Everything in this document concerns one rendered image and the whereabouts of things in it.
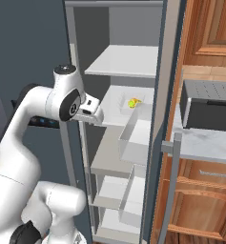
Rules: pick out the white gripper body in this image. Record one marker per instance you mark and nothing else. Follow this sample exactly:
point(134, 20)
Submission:
point(92, 117)

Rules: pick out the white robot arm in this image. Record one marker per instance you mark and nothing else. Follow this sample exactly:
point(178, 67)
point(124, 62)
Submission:
point(19, 152)

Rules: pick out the clear tupperware with shrimp corn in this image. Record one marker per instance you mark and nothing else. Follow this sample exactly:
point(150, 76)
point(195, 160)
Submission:
point(134, 102)

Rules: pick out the grey fridge door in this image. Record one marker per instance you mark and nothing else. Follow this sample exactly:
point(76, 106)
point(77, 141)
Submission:
point(168, 63)

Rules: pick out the black microwave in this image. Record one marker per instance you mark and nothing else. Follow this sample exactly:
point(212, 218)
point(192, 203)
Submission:
point(209, 92)

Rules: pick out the black microwave door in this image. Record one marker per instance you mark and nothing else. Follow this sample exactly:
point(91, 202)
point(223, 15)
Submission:
point(213, 117)

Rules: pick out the wooden cupboard door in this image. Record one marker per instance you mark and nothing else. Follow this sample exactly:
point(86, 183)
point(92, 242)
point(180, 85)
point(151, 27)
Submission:
point(200, 216)
point(213, 28)

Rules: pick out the white fridge shelf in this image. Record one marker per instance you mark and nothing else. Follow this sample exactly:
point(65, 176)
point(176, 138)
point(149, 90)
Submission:
point(114, 108)
point(124, 62)

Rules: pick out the grey fridge shelf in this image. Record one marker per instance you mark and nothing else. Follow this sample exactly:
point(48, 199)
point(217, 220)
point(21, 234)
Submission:
point(108, 155)

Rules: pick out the grey fridge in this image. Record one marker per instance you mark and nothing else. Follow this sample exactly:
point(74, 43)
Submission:
point(95, 28)

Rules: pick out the wooden drawer front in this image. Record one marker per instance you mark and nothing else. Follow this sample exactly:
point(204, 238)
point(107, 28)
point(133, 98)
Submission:
point(213, 184)

